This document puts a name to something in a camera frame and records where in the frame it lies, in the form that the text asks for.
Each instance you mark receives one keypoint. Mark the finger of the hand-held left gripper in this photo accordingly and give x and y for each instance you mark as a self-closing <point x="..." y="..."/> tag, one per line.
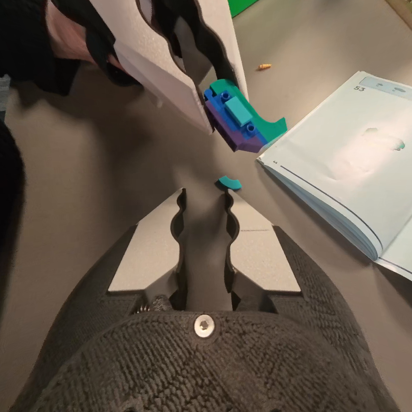
<point x="225" y="32"/>
<point x="151" y="64"/>

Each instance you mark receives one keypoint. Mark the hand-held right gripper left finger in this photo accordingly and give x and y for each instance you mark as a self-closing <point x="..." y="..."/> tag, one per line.
<point x="151" y="251"/>

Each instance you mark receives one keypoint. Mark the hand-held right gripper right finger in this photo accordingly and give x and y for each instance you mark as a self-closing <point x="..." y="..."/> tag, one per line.
<point x="260" y="257"/>

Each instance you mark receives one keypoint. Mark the teal curved lego piece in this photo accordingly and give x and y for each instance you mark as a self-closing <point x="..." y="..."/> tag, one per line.
<point x="229" y="182"/>

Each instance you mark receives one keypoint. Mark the blue purple green lego assembly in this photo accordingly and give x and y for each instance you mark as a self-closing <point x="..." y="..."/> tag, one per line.
<point x="238" y="119"/>

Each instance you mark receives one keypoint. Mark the small gold lego piece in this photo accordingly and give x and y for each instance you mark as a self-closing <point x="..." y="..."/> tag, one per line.
<point x="264" y="66"/>

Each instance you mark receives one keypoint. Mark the lego instruction booklet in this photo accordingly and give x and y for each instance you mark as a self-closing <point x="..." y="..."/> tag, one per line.
<point x="347" y="167"/>

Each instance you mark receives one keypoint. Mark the person's left hand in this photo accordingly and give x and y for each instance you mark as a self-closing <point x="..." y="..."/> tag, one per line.
<point x="67" y="38"/>

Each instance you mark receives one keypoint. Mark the green plastic tray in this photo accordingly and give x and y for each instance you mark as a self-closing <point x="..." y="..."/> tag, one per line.
<point x="241" y="7"/>

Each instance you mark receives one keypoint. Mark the person's dark clothing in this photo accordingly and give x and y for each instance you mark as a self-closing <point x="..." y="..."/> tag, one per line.
<point x="9" y="193"/>

